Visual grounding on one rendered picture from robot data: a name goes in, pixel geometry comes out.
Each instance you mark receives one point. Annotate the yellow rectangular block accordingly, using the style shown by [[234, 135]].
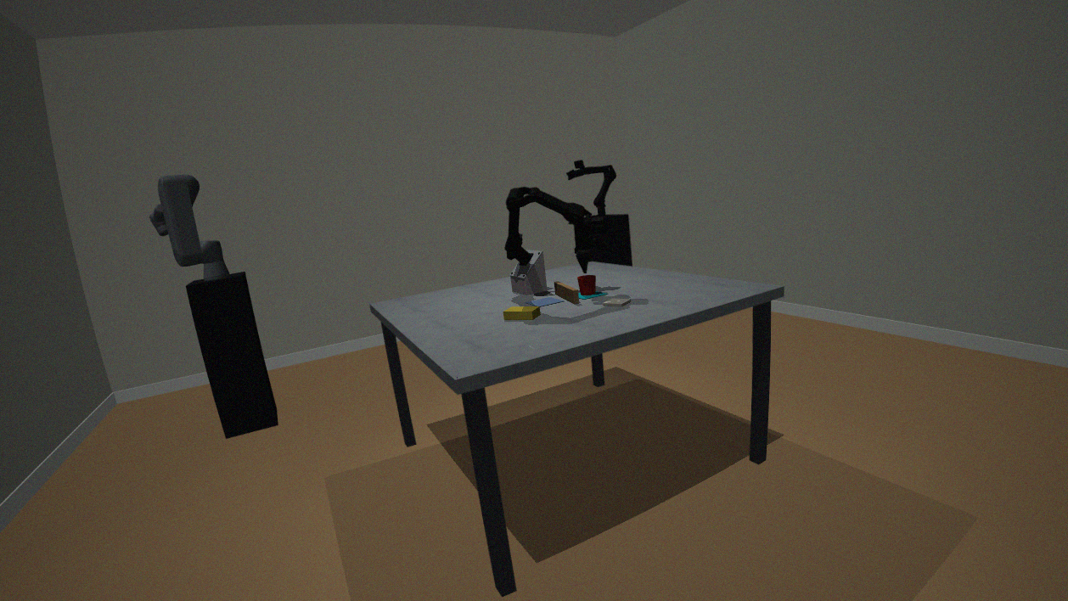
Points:
[[521, 313]]

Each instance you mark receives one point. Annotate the brown wooden flat bar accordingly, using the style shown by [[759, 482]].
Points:
[[566, 292]]

